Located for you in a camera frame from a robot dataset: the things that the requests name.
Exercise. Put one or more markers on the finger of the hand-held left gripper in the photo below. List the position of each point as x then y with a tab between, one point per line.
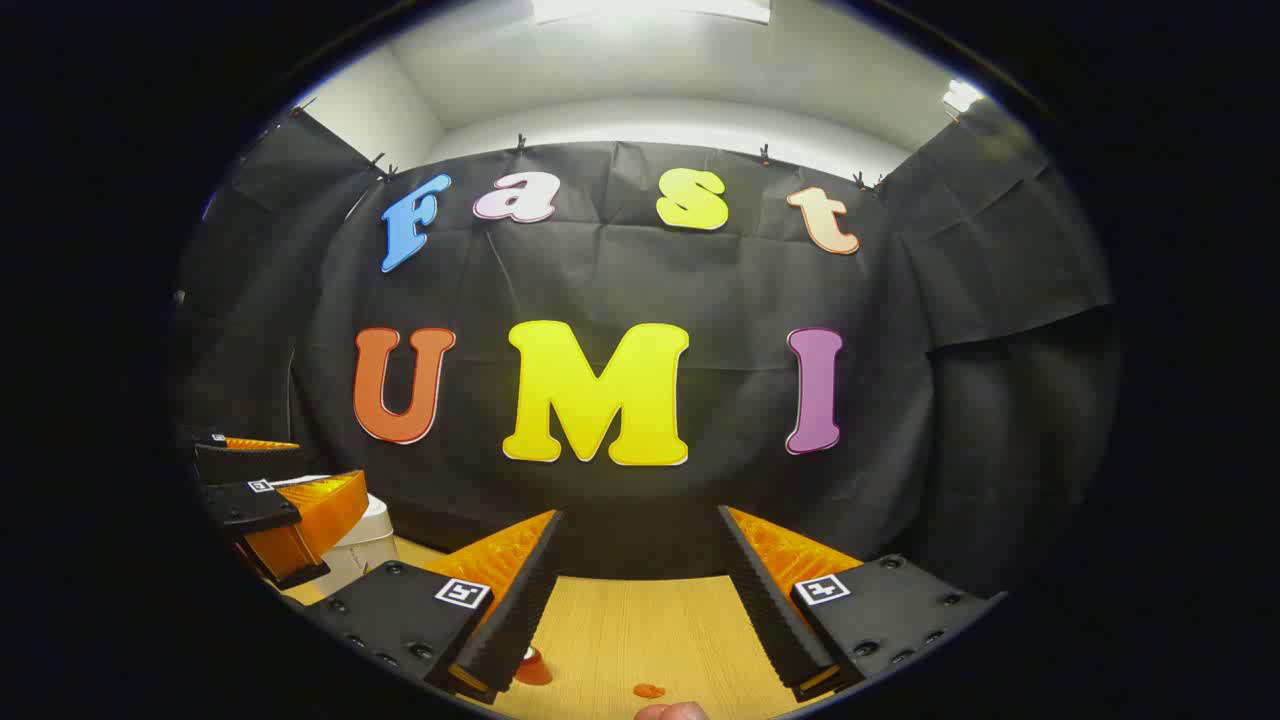
250	508
245	462

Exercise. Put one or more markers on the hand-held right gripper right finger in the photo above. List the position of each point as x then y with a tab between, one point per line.
770	610

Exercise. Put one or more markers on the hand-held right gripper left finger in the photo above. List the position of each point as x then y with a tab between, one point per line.
520	610

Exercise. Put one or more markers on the red pop can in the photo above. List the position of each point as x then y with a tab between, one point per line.
535	670

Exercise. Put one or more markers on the white desktop garbage bin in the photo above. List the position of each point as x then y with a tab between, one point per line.
365	565

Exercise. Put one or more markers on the white garbage bin lid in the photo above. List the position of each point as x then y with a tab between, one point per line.
378	520

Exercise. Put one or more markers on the wooden desktop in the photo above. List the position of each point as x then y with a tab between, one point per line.
650	630

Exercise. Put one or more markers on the black backdrop cloth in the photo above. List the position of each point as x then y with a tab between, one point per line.
750	400

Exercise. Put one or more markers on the ceiling light panel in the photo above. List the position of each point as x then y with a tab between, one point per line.
650	10
962	95

